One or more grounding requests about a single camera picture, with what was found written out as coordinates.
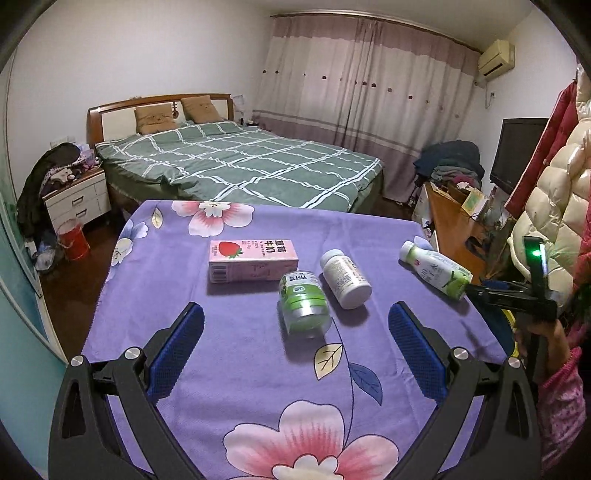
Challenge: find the wooden bed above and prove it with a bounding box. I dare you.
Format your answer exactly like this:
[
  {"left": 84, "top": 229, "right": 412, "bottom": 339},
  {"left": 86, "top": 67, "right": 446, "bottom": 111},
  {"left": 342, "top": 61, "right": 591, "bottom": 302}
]
[{"left": 87, "top": 93, "right": 385, "bottom": 214}]

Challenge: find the purple floral tablecloth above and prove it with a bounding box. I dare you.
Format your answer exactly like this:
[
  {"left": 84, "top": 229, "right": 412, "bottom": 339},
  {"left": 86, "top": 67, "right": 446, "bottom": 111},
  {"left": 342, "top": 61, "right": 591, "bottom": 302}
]
[{"left": 83, "top": 199, "right": 509, "bottom": 480}]

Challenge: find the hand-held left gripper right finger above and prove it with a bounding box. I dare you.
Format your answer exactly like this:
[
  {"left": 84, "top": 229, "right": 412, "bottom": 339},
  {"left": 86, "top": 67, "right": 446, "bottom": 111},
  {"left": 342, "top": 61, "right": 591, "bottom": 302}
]
[{"left": 388, "top": 301, "right": 541, "bottom": 480}]

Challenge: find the pink strawberry milk carton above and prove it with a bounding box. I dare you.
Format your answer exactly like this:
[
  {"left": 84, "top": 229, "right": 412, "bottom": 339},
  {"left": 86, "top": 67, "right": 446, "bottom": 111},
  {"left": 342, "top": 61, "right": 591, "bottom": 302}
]
[{"left": 207, "top": 239, "right": 300, "bottom": 284}]

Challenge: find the red coat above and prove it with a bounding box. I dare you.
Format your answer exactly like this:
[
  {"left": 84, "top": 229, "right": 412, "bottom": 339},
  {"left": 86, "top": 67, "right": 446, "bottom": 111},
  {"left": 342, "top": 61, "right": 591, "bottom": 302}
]
[{"left": 505, "top": 78, "right": 583, "bottom": 217}]

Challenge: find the pink beige curtain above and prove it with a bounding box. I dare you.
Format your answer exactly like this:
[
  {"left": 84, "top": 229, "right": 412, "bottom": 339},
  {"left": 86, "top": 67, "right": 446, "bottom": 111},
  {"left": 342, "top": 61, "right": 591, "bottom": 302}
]
[{"left": 252, "top": 14, "right": 481, "bottom": 204}]

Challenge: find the crumpled plastic bag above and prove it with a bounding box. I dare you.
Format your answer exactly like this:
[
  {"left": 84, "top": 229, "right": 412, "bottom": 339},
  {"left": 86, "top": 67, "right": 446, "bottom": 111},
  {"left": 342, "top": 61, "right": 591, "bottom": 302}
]
[{"left": 25, "top": 231, "right": 61, "bottom": 273}]

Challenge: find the green plaid duvet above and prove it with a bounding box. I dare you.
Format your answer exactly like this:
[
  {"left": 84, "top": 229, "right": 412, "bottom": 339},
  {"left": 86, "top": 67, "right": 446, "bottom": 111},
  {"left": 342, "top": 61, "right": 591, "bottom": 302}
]
[{"left": 95, "top": 121, "right": 383, "bottom": 210}]

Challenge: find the pile of dark clothes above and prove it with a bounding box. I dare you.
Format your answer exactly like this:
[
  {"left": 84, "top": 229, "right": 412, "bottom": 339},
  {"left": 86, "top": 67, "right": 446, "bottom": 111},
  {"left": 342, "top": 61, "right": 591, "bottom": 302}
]
[{"left": 413, "top": 140, "right": 485, "bottom": 190}]

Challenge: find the black television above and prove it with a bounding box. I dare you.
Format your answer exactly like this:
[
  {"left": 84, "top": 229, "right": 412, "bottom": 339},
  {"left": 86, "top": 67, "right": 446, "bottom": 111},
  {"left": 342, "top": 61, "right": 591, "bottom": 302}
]
[{"left": 489, "top": 117, "right": 550, "bottom": 195}]

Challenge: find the dark clothes heap on nightstand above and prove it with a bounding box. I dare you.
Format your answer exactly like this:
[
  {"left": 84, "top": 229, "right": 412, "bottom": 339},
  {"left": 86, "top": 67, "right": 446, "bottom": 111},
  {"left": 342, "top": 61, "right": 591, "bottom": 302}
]
[{"left": 16, "top": 142, "right": 100, "bottom": 241}]

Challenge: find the white nightstand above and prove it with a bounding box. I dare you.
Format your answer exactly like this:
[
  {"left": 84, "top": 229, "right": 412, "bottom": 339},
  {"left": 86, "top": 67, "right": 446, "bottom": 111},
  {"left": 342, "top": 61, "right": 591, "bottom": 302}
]
[{"left": 42, "top": 166, "right": 112, "bottom": 227}]

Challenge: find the green label tea bottle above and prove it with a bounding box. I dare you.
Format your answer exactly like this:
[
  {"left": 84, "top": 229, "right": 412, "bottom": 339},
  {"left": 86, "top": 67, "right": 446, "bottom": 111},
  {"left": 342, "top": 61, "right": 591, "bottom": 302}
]
[{"left": 399, "top": 240, "right": 474, "bottom": 302}]

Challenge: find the red bucket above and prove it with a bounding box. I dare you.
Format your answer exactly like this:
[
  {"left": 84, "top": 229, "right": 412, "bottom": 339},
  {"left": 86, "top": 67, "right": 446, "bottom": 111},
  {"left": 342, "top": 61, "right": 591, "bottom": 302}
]
[{"left": 56, "top": 219, "right": 90, "bottom": 261}]

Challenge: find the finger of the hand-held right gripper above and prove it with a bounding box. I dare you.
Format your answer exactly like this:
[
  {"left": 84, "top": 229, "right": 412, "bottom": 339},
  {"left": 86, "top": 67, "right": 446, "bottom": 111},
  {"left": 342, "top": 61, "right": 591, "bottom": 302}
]
[{"left": 465, "top": 282, "right": 509, "bottom": 308}]

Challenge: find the green paper box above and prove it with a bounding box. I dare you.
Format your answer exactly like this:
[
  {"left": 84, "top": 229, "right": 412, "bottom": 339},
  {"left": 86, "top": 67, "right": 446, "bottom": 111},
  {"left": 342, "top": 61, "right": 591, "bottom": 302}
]
[{"left": 462, "top": 189, "right": 485, "bottom": 215}]

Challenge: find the yellow-rimmed trash bin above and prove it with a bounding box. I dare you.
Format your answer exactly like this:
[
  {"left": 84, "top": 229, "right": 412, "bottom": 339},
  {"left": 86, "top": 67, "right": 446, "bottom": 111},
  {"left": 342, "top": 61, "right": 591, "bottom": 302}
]
[{"left": 502, "top": 308, "right": 520, "bottom": 361}]

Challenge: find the beige air conditioner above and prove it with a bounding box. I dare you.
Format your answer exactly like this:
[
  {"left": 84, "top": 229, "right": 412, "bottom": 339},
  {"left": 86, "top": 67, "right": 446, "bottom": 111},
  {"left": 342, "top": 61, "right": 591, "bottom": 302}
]
[{"left": 477, "top": 39, "right": 515, "bottom": 77}]

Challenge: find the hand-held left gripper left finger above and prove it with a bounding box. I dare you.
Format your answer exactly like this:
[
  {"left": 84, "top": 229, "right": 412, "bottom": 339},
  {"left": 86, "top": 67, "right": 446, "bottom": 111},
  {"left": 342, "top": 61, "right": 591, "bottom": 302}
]
[{"left": 48, "top": 302, "right": 206, "bottom": 480}]

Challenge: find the person's right hand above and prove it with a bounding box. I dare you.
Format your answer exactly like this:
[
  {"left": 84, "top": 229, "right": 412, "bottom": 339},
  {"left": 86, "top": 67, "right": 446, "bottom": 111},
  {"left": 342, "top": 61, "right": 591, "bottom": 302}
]
[{"left": 526, "top": 318, "right": 567, "bottom": 371}]

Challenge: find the white pill bottle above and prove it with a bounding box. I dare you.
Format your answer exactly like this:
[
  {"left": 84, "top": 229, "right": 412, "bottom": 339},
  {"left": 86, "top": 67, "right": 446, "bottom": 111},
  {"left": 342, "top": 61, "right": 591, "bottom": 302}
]
[{"left": 320, "top": 249, "right": 373, "bottom": 310}]

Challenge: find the brown pillow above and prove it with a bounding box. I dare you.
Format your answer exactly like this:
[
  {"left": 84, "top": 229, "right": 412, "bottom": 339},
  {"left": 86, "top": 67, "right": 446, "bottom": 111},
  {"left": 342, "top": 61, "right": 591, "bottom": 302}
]
[
  {"left": 134, "top": 105, "right": 181, "bottom": 136},
  {"left": 180, "top": 95, "right": 218, "bottom": 123}
]

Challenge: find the wooden desk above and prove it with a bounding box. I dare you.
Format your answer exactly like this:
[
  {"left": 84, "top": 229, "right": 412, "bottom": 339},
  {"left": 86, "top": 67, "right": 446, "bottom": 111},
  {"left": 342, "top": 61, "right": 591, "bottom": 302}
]
[{"left": 422, "top": 182, "right": 490, "bottom": 282}]

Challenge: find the cream puffer jacket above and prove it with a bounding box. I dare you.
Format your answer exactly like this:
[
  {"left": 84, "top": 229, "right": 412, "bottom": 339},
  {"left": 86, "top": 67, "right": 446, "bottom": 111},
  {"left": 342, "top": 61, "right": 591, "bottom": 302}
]
[{"left": 508, "top": 124, "right": 591, "bottom": 310}]

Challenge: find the frosted glass sliding door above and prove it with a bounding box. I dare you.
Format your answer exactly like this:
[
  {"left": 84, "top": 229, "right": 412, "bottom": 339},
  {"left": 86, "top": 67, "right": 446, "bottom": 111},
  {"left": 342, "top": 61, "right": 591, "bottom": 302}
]
[{"left": 0, "top": 194, "right": 68, "bottom": 370}]

